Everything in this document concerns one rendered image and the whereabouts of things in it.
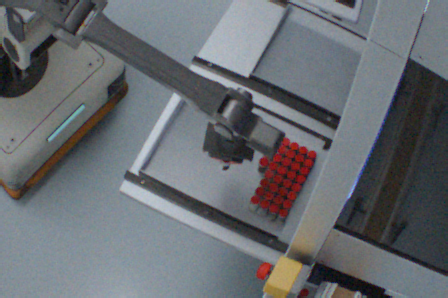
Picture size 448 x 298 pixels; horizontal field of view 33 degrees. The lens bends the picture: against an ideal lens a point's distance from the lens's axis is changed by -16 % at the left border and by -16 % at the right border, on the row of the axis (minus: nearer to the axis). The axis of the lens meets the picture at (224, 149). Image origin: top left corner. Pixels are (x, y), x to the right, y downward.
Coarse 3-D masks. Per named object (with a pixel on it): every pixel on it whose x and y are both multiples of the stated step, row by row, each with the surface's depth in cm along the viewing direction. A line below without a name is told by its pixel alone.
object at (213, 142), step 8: (208, 128) 178; (208, 136) 178; (216, 136) 178; (208, 144) 177; (216, 144) 177; (224, 144) 174; (232, 144) 173; (240, 144) 174; (216, 152) 177; (224, 152) 177; (232, 152) 176; (240, 152) 177; (248, 152) 177; (248, 160) 177
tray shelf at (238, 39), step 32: (256, 0) 219; (288, 0) 221; (224, 32) 214; (256, 32) 214; (224, 64) 209; (256, 96) 206; (160, 128) 200; (320, 128) 203; (320, 160) 199; (128, 192) 192; (192, 224) 190; (288, 224) 192; (256, 256) 189
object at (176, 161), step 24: (168, 120) 197; (192, 120) 201; (264, 120) 202; (168, 144) 198; (192, 144) 199; (312, 144) 201; (144, 168) 195; (168, 168) 195; (192, 168) 196; (216, 168) 196; (240, 168) 197; (312, 168) 198; (192, 192) 193; (216, 192) 194; (240, 192) 194; (240, 216) 192; (264, 216) 192; (288, 216) 192
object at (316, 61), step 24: (288, 24) 216; (312, 24) 217; (264, 48) 208; (288, 48) 213; (312, 48) 213; (336, 48) 214; (360, 48) 215; (264, 72) 209; (288, 72) 209; (312, 72) 210; (336, 72) 211; (312, 96) 207; (336, 96) 207
